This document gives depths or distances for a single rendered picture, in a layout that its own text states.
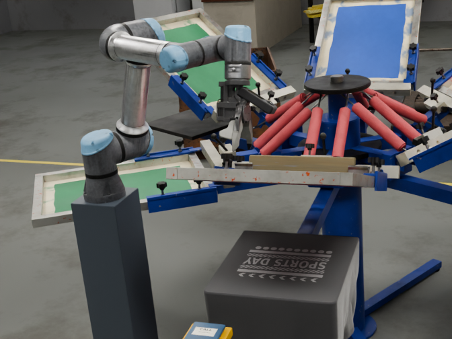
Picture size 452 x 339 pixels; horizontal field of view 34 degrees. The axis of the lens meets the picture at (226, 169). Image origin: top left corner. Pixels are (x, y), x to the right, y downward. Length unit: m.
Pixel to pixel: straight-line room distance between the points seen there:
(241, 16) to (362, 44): 6.48
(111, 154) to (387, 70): 2.09
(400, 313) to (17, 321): 2.15
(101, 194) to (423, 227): 2.97
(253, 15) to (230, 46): 8.69
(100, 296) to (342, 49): 2.29
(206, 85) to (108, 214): 1.60
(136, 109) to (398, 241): 2.73
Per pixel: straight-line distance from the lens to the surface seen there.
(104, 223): 2.68
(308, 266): 2.64
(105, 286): 2.81
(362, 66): 4.36
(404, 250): 4.87
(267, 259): 2.69
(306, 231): 2.97
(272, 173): 2.24
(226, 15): 10.95
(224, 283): 2.56
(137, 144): 2.70
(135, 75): 2.56
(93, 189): 2.67
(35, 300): 4.71
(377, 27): 4.58
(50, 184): 3.68
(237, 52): 2.11
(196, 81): 4.10
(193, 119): 4.48
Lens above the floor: 2.17
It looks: 20 degrees down
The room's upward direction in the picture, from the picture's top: 5 degrees counter-clockwise
